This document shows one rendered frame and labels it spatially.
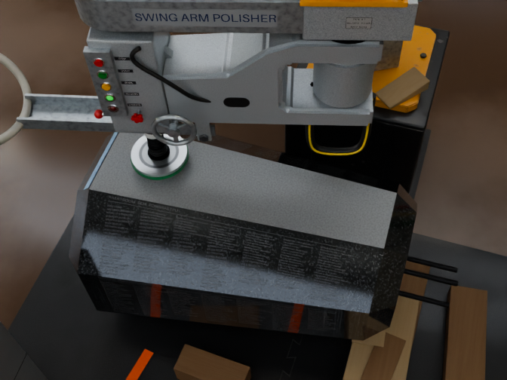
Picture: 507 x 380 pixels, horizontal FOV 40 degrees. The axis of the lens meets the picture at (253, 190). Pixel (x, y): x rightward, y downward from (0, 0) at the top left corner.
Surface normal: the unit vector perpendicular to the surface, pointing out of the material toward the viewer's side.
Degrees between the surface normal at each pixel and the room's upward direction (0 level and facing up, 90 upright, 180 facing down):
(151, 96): 90
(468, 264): 0
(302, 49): 90
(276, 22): 90
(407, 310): 0
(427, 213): 0
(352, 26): 90
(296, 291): 45
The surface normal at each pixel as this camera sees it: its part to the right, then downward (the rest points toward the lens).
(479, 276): -0.04, -0.57
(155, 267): -0.21, 0.16
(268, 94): -0.06, 0.82
